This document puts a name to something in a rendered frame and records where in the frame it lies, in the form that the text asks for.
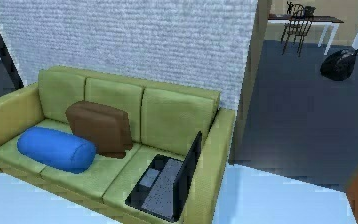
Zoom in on blue bolster pillow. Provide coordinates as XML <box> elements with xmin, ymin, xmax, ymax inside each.
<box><xmin>16</xmin><ymin>126</ymin><xmax>97</xmax><ymax>174</ymax></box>

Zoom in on black garbage bag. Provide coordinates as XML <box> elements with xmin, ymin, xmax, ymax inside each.
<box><xmin>319</xmin><ymin>48</ymin><xmax>358</xmax><ymax>82</ymax></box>

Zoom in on white-legged dark-top table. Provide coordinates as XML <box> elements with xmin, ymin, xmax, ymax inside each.
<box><xmin>267</xmin><ymin>13</ymin><xmax>345</xmax><ymax>56</ymax></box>

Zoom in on black floor lamp pole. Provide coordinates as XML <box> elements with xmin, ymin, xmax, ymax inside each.
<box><xmin>0</xmin><ymin>6</ymin><xmax>25</xmax><ymax>90</ymax></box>

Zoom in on black laptop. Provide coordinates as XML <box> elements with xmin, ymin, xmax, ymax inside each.
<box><xmin>125</xmin><ymin>130</ymin><xmax>203</xmax><ymax>223</ymax></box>

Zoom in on green sofa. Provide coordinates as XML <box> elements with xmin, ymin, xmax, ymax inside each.
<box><xmin>0</xmin><ymin>65</ymin><xmax>237</xmax><ymax>224</ymax></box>

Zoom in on brown square cushion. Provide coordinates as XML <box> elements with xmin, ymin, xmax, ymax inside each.
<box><xmin>65</xmin><ymin>100</ymin><xmax>134</xmax><ymax>159</ymax></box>

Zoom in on dark wooden chair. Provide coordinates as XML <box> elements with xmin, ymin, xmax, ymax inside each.
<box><xmin>280</xmin><ymin>3</ymin><xmax>313</xmax><ymax>58</ymax></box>

